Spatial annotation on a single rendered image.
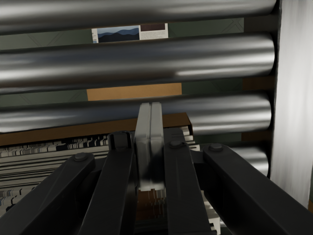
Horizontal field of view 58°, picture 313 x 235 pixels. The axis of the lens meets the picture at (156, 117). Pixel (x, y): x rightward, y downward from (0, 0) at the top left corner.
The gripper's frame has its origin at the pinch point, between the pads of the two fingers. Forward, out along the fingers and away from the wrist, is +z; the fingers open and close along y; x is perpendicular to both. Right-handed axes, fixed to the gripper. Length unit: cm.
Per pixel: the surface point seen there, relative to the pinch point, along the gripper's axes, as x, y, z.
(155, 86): -16, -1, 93
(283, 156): -8.6, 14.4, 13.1
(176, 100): -1.4, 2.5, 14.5
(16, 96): -16, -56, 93
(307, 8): 7.3, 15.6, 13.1
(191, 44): 4.7, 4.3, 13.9
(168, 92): -18, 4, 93
